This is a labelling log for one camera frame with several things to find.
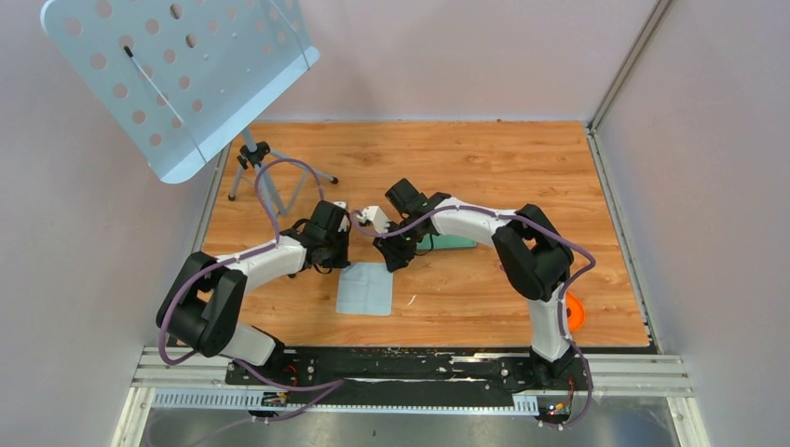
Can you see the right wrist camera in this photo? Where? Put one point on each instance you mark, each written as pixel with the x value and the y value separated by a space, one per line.
pixel 373 219

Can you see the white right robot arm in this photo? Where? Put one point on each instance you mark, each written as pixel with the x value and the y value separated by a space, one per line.
pixel 534 259

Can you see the grey glasses case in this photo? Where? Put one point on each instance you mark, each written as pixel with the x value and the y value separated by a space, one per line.
pixel 444 243

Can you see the light blue cleaning cloth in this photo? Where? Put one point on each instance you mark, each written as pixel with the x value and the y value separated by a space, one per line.
pixel 365 289

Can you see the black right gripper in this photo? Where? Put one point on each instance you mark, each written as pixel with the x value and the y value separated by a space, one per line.
pixel 395 258

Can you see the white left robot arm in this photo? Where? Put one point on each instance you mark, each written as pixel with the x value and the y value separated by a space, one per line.
pixel 203 305

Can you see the blue music stand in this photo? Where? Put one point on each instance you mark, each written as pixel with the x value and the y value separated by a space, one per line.
pixel 180 80

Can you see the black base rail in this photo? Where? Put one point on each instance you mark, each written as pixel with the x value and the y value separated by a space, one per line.
pixel 414 377

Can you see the orange tape dispenser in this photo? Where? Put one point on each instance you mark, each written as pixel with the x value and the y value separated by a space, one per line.
pixel 575 312

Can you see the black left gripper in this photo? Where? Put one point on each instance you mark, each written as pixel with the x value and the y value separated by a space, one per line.
pixel 341 261

